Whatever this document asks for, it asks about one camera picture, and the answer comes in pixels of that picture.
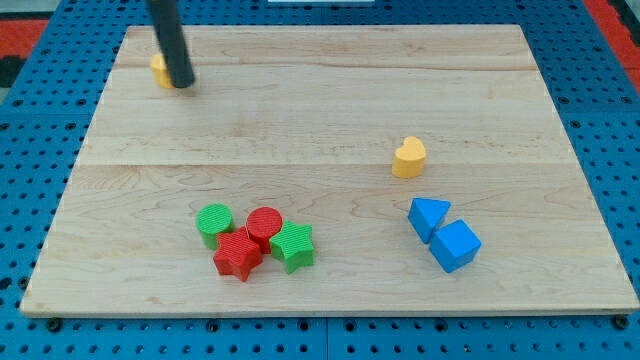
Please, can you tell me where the yellow hexagon block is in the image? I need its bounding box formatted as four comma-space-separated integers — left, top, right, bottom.
150, 53, 173, 89

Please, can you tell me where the light wooden board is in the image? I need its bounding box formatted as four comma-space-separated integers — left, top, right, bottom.
20, 25, 639, 318

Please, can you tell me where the green star block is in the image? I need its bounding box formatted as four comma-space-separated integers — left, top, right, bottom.
269, 220, 315, 274

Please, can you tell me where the red cylinder block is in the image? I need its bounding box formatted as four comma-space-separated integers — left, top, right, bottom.
246, 207, 283, 254

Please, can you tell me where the yellow heart block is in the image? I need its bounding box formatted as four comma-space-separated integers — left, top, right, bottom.
391, 136, 427, 179

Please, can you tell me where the blue triangle block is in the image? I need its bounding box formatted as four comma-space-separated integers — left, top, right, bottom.
408, 198, 451, 244

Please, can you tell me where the red star block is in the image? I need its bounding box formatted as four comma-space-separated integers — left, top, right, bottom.
213, 226, 263, 282

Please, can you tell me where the green cylinder block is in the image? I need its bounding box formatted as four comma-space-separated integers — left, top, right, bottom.
195, 203, 234, 250

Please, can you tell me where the blue cube block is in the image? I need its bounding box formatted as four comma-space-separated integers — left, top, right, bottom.
429, 219, 482, 273

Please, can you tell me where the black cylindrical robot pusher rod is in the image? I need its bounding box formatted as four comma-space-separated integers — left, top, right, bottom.
146, 0, 195, 89

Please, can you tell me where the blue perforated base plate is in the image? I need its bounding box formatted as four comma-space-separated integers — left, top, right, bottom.
1, 1, 639, 359

